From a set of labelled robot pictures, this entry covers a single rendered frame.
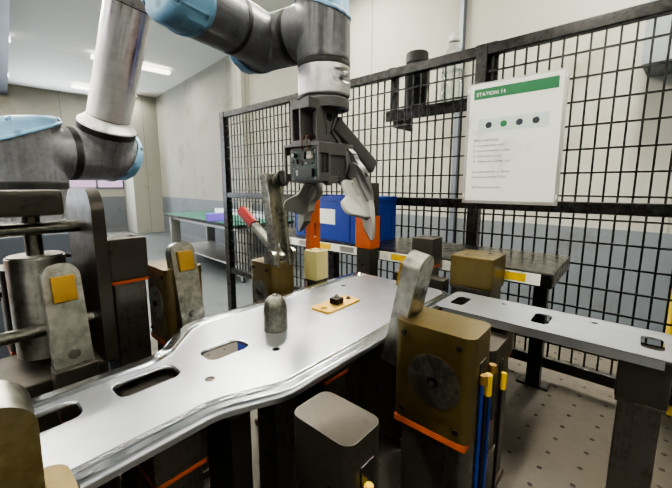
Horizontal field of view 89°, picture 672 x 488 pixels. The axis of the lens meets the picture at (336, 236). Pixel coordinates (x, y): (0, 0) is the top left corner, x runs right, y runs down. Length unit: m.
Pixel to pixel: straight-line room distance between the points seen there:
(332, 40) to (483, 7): 3.01
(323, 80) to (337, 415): 0.40
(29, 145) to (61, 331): 0.47
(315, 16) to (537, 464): 0.81
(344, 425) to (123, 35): 0.80
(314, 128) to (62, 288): 0.36
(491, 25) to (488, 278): 2.88
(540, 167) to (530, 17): 2.41
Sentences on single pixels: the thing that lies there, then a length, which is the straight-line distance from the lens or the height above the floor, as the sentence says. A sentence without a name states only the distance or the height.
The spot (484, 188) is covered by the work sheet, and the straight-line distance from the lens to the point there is 1.00.
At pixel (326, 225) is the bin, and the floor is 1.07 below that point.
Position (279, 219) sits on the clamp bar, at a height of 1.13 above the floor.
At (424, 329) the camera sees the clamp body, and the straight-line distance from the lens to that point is 0.39.
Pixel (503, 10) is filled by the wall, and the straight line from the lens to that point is 3.41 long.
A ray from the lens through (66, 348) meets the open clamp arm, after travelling 0.51.
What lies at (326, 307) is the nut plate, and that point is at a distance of 0.55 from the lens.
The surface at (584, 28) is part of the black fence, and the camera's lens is 1.02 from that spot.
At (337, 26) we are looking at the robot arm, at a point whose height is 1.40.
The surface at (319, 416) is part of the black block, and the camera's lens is 0.35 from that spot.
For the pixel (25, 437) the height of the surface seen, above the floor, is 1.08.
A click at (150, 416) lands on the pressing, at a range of 0.36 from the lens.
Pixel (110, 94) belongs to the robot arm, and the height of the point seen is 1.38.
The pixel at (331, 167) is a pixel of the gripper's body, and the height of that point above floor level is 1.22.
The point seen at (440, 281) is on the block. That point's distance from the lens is 0.74.
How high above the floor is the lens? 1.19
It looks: 8 degrees down
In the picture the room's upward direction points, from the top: straight up
